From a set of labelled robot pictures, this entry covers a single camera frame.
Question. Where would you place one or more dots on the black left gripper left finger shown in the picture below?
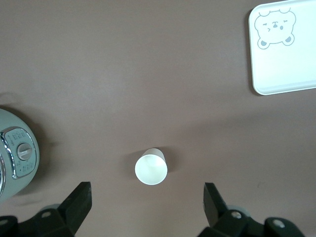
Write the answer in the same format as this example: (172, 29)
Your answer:
(71, 212)

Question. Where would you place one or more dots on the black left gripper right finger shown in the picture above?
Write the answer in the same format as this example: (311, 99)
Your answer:
(217, 214)

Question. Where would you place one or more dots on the white plastic cup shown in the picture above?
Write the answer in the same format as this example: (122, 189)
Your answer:
(151, 170)

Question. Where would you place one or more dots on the white tray with bear print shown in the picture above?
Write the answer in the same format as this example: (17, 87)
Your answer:
(284, 61)

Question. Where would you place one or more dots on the grey-green electric cooking pot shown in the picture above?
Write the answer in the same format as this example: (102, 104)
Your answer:
(17, 158)

